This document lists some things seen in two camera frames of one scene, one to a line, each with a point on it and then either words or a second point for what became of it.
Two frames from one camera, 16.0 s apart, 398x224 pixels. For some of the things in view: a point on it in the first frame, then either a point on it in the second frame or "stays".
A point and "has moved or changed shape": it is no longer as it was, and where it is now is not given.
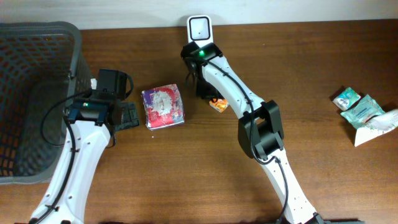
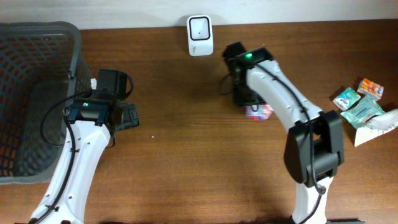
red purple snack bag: x=163 y=107 has moved or changed shape
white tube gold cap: x=375 y=126 stays
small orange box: x=219 y=104 -> x=368 y=87
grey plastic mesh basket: x=43 y=68 stays
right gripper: x=207 y=91 -> x=244 y=96
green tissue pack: x=346 y=98 stays
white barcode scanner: x=200 y=29 stays
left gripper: x=130 y=114 stays
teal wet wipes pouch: x=362 y=111 stays
